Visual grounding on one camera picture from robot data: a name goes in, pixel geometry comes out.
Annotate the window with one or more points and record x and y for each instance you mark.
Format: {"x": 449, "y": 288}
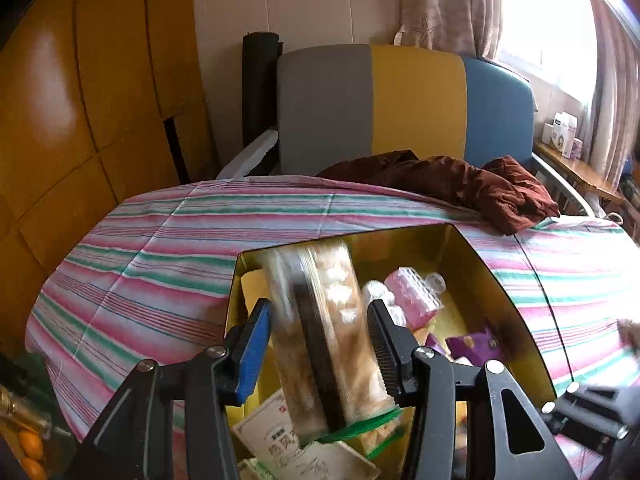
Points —
{"x": 545, "y": 20}

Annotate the patterned curtain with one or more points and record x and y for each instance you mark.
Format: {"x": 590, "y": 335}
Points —
{"x": 450, "y": 5}
{"x": 615, "y": 110}

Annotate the green-edged snack packet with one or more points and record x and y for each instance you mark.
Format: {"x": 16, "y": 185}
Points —
{"x": 320, "y": 340}

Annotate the gold tin box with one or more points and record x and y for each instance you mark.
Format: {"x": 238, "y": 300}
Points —
{"x": 450, "y": 255}

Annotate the small yellow sponge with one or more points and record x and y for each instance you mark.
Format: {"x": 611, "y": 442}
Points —
{"x": 255, "y": 290}

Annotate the wooden wardrobe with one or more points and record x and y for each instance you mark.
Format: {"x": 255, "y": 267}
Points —
{"x": 75, "y": 135}

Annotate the white bottle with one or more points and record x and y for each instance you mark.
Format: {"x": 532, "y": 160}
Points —
{"x": 382, "y": 300}

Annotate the beige cardboard box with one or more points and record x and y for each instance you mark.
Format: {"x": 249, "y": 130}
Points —
{"x": 280, "y": 445}

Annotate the orange fruit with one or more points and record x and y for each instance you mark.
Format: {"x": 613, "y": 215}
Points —
{"x": 30, "y": 442}
{"x": 34, "y": 469}

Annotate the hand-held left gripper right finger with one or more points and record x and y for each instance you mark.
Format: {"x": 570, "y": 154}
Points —
{"x": 382, "y": 355}

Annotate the grey yellow blue headboard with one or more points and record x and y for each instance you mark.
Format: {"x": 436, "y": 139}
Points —
{"x": 400, "y": 105}

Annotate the pink hair roller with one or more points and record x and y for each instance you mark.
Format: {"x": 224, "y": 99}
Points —
{"x": 415, "y": 295}

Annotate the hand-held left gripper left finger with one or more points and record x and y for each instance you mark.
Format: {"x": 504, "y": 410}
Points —
{"x": 255, "y": 355}

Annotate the white containers on desk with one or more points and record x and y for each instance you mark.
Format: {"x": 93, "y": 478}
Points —
{"x": 562, "y": 135}

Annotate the grey bed rail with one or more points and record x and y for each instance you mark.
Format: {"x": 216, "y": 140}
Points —
{"x": 250, "y": 157}
{"x": 570, "y": 190}

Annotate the dark red blanket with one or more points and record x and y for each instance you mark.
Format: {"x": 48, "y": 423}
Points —
{"x": 450, "y": 180}

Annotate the black rolled mat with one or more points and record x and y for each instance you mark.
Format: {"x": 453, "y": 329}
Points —
{"x": 260, "y": 90}

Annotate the wooden desk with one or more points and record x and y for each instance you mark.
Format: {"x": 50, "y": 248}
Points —
{"x": 580, "y": 170}

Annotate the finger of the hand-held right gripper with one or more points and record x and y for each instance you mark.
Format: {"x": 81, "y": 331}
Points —
{"x": 587, "y": 417}

